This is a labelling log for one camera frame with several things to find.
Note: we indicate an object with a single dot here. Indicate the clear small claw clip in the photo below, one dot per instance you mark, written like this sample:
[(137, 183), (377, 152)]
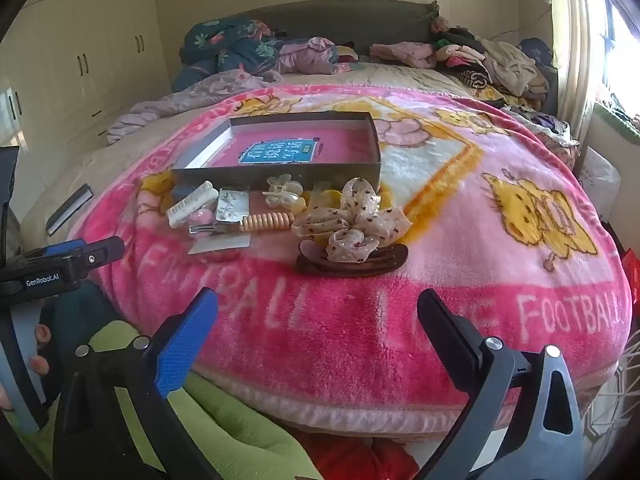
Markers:
[(282, 192)]

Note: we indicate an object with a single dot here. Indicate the dark blue floral quilt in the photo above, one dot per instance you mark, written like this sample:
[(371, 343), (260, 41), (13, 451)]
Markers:
[(225, 50)]

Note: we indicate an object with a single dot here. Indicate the grey cardboard box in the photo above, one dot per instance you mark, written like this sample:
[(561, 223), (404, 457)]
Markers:
[(225, 178)]

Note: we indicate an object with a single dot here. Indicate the cream curtain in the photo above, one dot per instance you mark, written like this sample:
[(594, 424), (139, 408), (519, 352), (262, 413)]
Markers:
[(570, 35)]

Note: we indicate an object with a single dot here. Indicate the brown hair clip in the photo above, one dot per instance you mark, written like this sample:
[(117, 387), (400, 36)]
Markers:
[(350, 267)]

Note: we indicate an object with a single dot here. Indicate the cream wardrobe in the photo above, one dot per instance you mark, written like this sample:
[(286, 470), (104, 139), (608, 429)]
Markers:
[(75, 60)]

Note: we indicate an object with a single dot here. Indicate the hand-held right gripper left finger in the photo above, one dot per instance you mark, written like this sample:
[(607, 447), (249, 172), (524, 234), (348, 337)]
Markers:
[(185, 347)]

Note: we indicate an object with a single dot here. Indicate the lime green cloth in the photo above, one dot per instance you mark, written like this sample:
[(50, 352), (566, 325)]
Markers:
[(240, 435)]

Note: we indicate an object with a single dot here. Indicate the black notebook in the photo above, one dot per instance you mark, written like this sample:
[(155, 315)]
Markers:
[(70, 208)]

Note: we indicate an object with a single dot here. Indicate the dark grey headboard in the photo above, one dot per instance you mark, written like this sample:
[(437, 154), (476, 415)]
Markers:
[(350, 25)]

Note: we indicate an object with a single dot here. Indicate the red cloth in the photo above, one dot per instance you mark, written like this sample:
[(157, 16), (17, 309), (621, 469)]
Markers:
[(360, 460)]

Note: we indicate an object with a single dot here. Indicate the clear plastic bag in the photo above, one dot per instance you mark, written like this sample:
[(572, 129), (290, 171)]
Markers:
[(220, 244)]

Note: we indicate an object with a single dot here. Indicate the teal cloth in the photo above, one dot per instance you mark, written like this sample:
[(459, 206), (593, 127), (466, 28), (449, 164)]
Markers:
[(75, 310)]

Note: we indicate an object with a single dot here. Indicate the lilac crumpled sheet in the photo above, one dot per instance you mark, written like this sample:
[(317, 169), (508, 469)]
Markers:
[(165, 105)]

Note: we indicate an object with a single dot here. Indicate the pink knitted garment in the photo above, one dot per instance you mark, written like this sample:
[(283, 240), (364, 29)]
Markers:
[(400, 54)]

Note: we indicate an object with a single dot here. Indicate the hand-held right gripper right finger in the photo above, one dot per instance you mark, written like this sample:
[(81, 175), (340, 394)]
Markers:
[(450, 327)]

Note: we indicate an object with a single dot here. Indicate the pink printed blanket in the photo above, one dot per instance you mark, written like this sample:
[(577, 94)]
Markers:
[(350, 320)]

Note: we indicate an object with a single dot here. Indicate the white plastic bag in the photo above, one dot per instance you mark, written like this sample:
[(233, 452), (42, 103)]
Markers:
[(600, 185)]

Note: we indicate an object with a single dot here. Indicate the lilac pink garment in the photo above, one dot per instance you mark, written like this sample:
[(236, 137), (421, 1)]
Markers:
[(310, 55)]

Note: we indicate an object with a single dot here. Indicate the pile of clothes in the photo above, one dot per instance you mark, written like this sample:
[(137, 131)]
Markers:
[(495, 65)]

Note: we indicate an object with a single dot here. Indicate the silver bow hair clip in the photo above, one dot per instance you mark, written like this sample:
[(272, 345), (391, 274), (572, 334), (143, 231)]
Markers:
[(232, 207)]

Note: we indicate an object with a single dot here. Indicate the window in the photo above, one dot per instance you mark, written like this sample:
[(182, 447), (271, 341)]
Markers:
[(620, 45)]

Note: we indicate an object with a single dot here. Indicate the white paper card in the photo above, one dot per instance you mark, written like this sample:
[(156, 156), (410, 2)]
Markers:
[(190, 205)]

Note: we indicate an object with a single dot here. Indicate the beige bed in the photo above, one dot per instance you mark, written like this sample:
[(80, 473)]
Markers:
[(75, 170)]

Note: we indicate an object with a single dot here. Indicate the cluttered window sill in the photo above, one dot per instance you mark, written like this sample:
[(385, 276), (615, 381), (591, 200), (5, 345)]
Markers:
[(617, 120)]

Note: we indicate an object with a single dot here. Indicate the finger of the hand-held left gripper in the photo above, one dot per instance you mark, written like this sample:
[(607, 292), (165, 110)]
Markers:
[(62, 249), (102, 255)]

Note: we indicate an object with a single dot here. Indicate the clear bag of yellow ornaments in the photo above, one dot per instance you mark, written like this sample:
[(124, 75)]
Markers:
[(322, 199)]

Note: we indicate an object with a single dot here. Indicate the person's left hand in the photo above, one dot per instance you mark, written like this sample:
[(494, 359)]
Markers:
[(41, 337)]

